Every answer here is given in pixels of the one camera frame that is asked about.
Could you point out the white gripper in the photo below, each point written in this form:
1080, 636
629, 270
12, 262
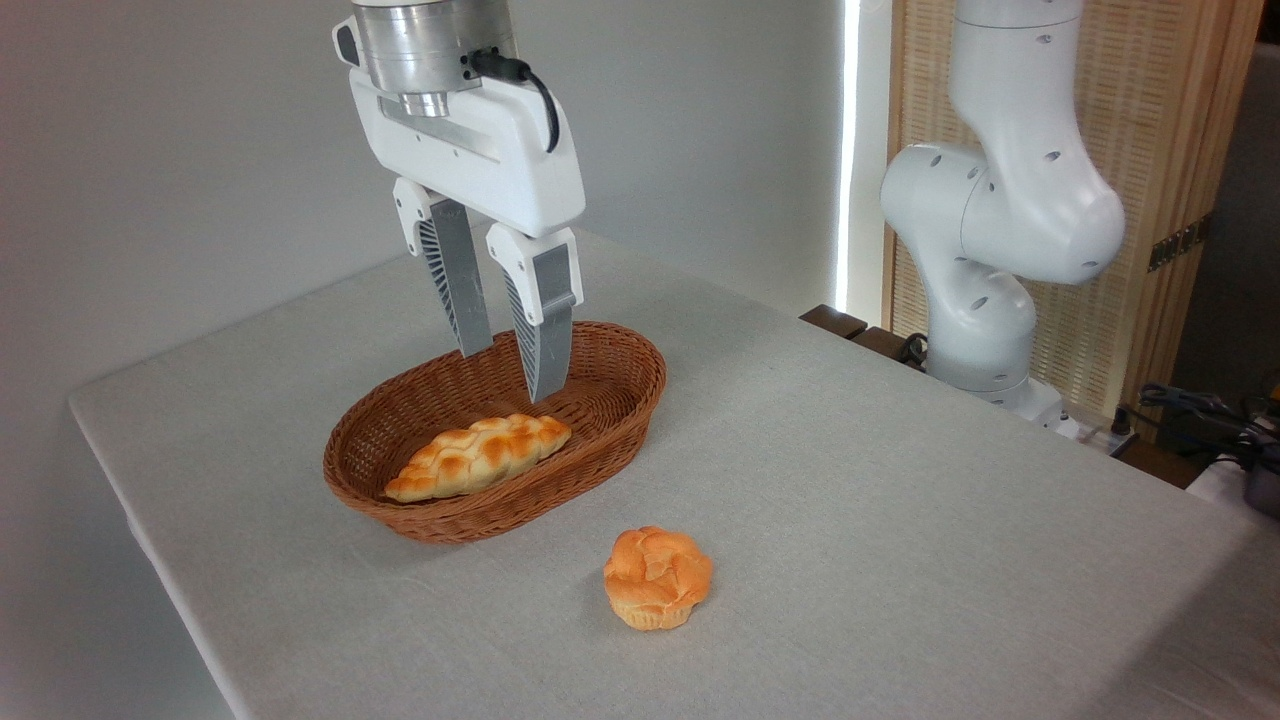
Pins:
500, 165

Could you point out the long braided bread loaf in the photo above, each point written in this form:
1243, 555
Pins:
480, 455

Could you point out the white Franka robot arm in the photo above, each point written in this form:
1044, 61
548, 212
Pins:
1010, 200

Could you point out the brown oval wicker basket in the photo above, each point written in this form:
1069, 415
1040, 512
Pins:
610, 400

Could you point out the round muffin-shaped bread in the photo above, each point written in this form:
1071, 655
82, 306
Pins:
655, 575

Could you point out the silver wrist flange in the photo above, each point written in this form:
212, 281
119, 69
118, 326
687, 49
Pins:
420, 40

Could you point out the dark wooden block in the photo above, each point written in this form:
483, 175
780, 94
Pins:
835, 320

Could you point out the light grey tablecloth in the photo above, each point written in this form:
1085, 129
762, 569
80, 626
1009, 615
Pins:
900, 560

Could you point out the white power strip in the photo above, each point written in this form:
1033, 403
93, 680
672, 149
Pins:
1105, 438

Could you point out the woven bamboo folding screen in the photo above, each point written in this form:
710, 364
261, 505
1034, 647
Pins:
1150, 120

